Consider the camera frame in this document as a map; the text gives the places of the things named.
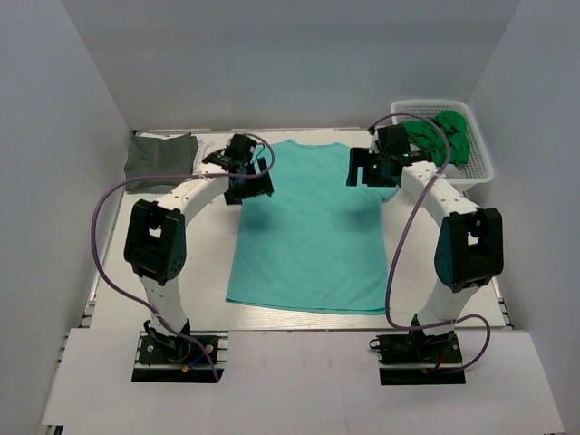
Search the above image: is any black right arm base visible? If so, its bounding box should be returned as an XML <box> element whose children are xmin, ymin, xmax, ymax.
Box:
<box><xmin>369</xmin><ymin>331</ymin><xmax>466</xmax><ymax>386</ymax></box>

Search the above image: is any white plastic basket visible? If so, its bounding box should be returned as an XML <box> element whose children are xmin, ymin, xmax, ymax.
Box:
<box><xmin>391</xmin><ymin>99</ymin><xmax>494</xmax><ymax>192</ymax></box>

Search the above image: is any crumpled green t-shirt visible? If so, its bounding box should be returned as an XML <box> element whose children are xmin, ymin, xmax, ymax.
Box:
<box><xmin>402</xmin><ymin>110</ymin><xmax>470</xmax><ymax>167</ymax></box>

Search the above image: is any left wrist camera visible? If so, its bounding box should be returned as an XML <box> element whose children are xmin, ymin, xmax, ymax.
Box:
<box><xmin>202</xmin><ymin>133</ymin><xmax>257</xmax><ymax>171</ymax></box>

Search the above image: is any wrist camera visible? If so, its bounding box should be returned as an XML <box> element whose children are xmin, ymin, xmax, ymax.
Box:
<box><xmin>370</xmin><ymin>124</ymin><xmax>411</xmax><ymax>156</ymax></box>
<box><xmin>202</xmin><ymin>133</ymin><xmax>257</xmax><ymax>171</ymax></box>

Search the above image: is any teal t-shirt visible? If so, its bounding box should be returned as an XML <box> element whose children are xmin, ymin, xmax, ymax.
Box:
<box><xmin>226</xmin><ymin>140</ymin><xmax>397</xmax><ymax>314</ymax></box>

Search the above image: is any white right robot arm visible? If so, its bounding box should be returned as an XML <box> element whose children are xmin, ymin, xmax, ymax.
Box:
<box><xmin>346</xmin><ymin>148</ymin><xmax>504</xmax><ymax>337</ymax></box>

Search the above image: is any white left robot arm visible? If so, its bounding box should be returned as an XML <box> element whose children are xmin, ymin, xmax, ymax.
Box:
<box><xmin>123</xmin><ymin>158</ymin><xmax>274</xmax><ymax>351</ymax></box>

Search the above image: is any folded dark olive t-shirt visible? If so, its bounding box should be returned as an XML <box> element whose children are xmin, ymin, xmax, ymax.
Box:
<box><xmin>124</xmin><ymin>134</ymin><xmax>198</xmax><ymax>179</ymax></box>

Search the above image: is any crumpled grey t-shirt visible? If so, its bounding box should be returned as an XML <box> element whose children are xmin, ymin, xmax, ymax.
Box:
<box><xmin>446</xmin><ymin>164</ymin><xmax>465</xmax><ymax>180</ymax></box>

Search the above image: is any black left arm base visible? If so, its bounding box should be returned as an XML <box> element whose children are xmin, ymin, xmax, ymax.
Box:
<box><xmin>131</xmin><ymin>332</ymin><xmax>228</xmax><ymax>383</ymax></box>

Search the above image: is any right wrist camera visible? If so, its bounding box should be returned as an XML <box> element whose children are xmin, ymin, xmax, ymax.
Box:
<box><xmin>370</xmin><ymin>124</ymin><xmax>411</xmax><ymax>156</ymax></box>

